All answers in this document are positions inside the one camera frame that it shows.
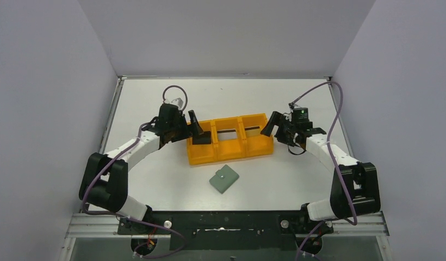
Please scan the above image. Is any green card holder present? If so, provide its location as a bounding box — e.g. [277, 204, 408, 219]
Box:
[209, 165, 240, 194]

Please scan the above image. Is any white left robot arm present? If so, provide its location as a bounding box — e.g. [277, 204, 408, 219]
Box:
[79, 103, 204, 221]

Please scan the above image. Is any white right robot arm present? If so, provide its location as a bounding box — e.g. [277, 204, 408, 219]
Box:
[261, 108, 381, 221]

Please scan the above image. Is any gold card end bin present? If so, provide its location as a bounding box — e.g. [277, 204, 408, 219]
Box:
[244, 126, 261, 138]

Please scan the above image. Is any silver card middle bin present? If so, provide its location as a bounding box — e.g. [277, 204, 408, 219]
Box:
[217, 129, 238, 141]

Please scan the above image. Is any yellow three-compartment bin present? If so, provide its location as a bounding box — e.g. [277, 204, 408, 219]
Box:
[187, 113, 274, 165]

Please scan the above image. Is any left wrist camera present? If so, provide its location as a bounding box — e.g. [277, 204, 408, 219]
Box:
[170, 98, 184, 108]

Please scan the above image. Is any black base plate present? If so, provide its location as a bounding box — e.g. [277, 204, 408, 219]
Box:
[116, 210, 336, 253]

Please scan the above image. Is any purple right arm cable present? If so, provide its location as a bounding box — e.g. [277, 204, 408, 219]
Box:
[289, 80, 359, 261]

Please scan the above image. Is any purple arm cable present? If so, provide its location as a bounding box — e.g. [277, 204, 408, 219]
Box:
[289, 80, 359, 261]
[80, 85, 189, 259]

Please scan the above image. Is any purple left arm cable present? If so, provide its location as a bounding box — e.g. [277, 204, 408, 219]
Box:
[80, 85, 189, 259]

